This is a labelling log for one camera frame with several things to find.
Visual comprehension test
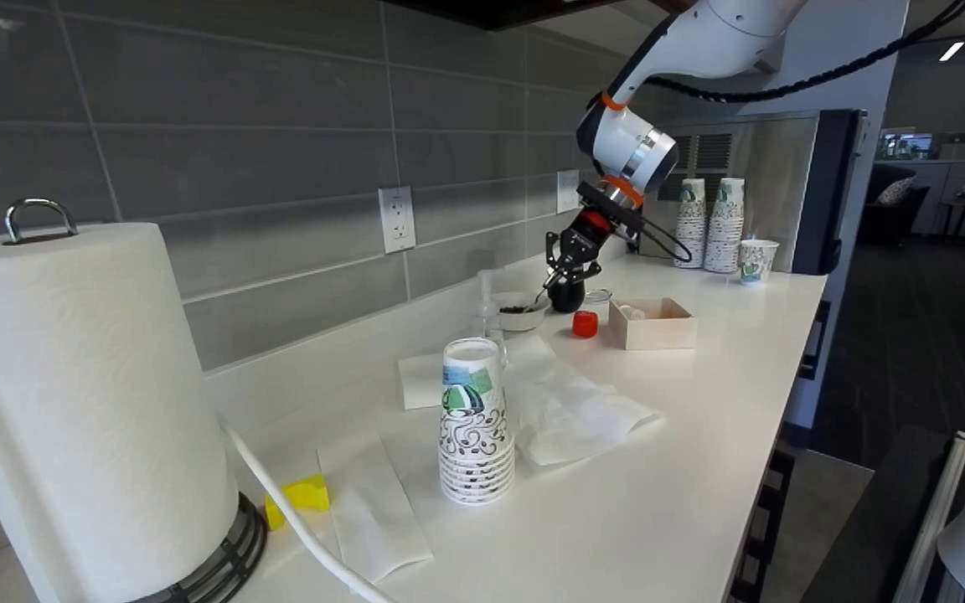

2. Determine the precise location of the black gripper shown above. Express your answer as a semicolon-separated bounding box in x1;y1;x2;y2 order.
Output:
544;206;619;281

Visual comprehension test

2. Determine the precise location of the white bowl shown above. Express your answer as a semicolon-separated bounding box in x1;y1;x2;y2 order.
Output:
496;293;553;334

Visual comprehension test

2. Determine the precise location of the pale wooden box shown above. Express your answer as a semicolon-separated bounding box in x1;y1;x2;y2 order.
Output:
603;296;698;356

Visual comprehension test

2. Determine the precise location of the tall paper cup stack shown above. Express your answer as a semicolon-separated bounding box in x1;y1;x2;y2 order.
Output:
705;175;752;279
675;175;711;272

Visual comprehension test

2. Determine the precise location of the clear plastic bag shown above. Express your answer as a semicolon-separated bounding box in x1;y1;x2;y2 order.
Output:
504;356;664;480

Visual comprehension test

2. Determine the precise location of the single patterned paper cup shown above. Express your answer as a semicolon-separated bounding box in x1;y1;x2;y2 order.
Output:
734;236;784;290

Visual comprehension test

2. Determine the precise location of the patterned paper cup stack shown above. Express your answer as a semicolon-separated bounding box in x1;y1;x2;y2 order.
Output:
437;334;520;513

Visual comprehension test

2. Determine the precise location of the dark partition panel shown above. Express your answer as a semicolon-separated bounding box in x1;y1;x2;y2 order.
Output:
792;107;866;279

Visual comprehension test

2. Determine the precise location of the folded white paper napkin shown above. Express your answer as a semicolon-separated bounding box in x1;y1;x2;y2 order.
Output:
317;440;438;586

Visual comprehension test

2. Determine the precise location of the dark office chair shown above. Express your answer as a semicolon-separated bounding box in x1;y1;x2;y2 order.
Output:
859;165;931;249

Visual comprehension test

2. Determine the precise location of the yellow sponge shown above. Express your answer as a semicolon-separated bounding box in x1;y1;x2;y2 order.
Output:
262;476;334;533

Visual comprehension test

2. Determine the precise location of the white pole with red mark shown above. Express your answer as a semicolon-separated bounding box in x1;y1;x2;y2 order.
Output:
893;428;965;603

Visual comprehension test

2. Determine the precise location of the black metal towel holder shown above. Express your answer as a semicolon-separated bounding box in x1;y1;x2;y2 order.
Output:
0;195;276;603

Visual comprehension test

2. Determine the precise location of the white paper towel roll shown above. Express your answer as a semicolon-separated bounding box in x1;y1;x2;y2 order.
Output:
0;217;240;603

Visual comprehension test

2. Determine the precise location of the white double wall outlet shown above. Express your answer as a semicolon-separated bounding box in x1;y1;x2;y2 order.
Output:
553;169;582;217

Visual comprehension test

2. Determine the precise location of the white single wall outlet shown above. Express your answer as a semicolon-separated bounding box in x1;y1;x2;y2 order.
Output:
374;186;420;256

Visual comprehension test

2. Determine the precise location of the dark wall shelf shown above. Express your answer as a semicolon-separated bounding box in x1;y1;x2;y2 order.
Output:
392;0;664;35

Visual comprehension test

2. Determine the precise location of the black camera cable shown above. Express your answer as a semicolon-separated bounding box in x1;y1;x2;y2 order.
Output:
619;0;965;270

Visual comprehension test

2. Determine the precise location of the white power cable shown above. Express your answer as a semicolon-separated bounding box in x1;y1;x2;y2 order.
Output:
218;415;395;603

